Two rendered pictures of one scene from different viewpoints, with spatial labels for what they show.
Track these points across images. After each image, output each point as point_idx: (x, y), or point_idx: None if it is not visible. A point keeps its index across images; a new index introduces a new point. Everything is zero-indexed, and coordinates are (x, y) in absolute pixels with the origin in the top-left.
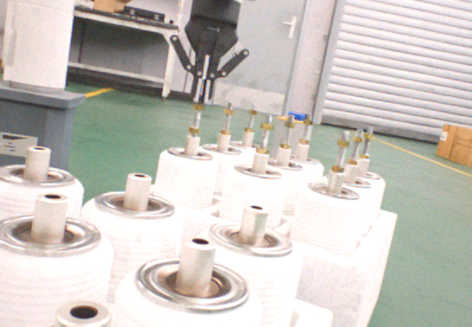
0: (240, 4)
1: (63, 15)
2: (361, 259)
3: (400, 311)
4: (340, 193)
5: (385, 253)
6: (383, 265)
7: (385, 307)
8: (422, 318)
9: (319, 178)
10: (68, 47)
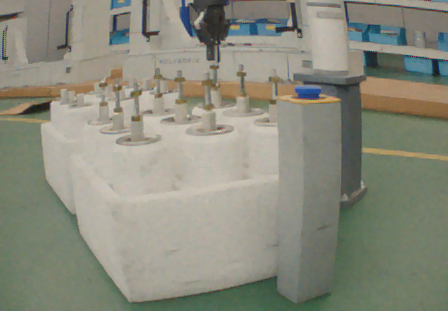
0: None
1: (310, 19)
2: (76, 157)
3: (101, 300)
4: (99, 121)
5: (102, 222)
6: (104, 236)
7: (114, 297)
8: (81, 302)
9: (180, 149)
10: (320, 40)
